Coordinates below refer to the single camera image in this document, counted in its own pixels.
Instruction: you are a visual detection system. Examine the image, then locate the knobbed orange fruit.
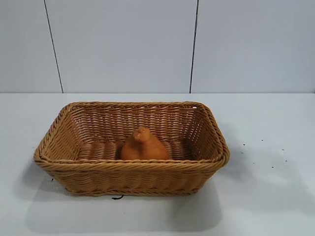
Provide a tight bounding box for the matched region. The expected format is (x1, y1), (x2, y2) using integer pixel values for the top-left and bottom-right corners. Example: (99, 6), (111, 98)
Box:
(120, 126), (170, 161)

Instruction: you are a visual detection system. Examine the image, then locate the brown woven wicker basket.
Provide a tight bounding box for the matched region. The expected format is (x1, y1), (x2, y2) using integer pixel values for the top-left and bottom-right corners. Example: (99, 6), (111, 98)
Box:
(33, 101), (231, 197)

